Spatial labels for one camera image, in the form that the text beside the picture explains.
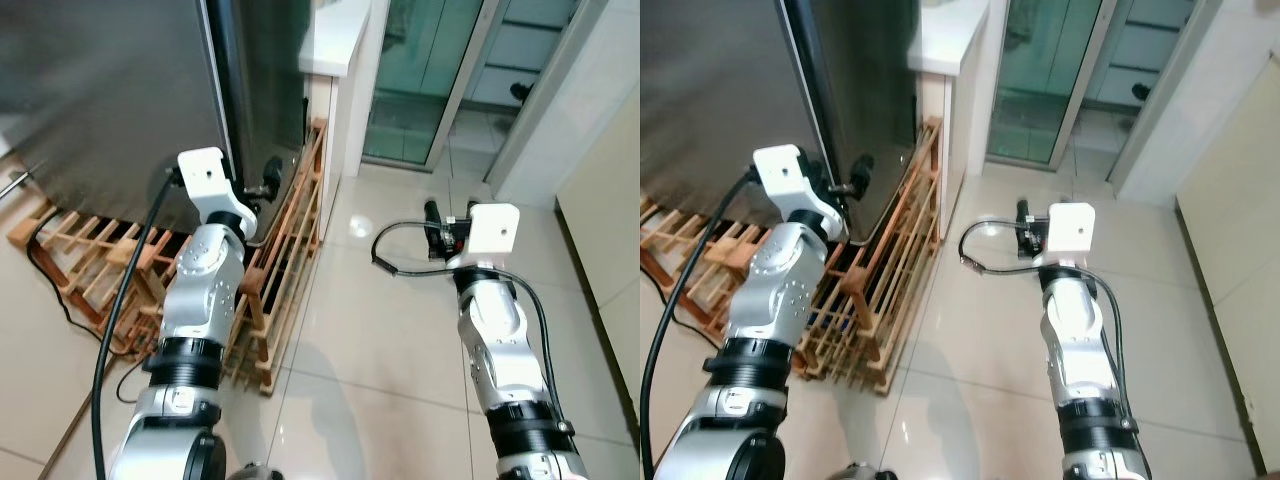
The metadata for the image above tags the stainless steel fridge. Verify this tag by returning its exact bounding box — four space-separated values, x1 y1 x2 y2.
640 0 920 247
0 0 312 247

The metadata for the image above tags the wooden slatted rack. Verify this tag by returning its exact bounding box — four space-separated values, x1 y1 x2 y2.
8 118 330 397
640 115 947 397

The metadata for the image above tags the white counter cabinet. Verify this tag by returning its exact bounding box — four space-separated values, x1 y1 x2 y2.
297 0 373 206
907 0 993 206

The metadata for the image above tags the glass sliding door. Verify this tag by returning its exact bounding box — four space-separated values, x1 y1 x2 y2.
984 0 1203 169
361 0 583 173

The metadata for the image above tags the cream cabinet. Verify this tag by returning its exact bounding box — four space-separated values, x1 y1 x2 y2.
1174 58 1280 473
554 88 641 426

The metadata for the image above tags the silver metal bar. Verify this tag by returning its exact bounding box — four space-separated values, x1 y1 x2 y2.
0 160 49 201

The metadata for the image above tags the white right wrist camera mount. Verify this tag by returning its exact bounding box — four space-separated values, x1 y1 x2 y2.
1032 201 1097 270
444 202 523 268

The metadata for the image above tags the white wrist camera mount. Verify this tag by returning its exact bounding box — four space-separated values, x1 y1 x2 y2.
444 202 523 268
751 143 837 225
176 146 257 227
1032 201 1097 270

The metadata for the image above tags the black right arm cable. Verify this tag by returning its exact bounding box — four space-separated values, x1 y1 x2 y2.
371 219 559 421
957 219 1129 401

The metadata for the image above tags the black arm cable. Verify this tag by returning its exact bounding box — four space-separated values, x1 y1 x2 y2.
957 219 1129 401
640 168 763 480
90 168 181 480
371 219 559 421

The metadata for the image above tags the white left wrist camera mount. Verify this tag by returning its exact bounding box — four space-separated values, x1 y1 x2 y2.
176 146 257 227
751 143 837 225

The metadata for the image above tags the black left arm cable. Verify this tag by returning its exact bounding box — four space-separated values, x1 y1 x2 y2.
640 168 763 480
90 168 181 480

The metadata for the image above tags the black floor power cable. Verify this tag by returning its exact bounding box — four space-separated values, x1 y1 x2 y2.
26 215 141 403
648 262 713 336

